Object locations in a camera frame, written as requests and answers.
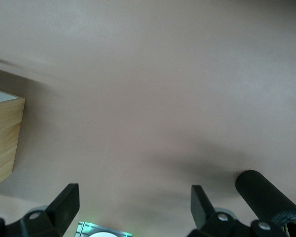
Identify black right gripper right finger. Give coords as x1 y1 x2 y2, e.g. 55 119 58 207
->
191 185 289 237

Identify light wooden drawer cabinet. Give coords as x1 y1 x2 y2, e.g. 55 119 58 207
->
0 89 26 191

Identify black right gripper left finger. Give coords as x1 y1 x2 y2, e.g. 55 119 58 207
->
5 183 80 237

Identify black cylindrical grip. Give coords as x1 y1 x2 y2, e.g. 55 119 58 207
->
234 169 296 237

